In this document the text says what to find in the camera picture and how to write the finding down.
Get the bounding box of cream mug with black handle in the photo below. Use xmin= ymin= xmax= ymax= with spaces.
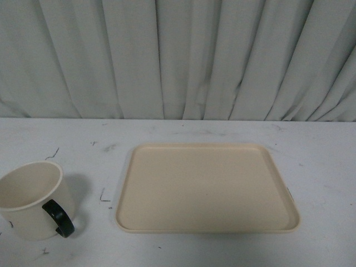
xmin=1 ymin=161 xmax=75 ymax=241

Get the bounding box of white pleated curtain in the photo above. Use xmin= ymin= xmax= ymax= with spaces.
xmin=1 ymin=1 xmax=355 ymax=122

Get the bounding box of beige rectangular plastic tray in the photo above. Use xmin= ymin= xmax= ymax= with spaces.
xmin=116 ymin=143 xmax=300 ymax=234

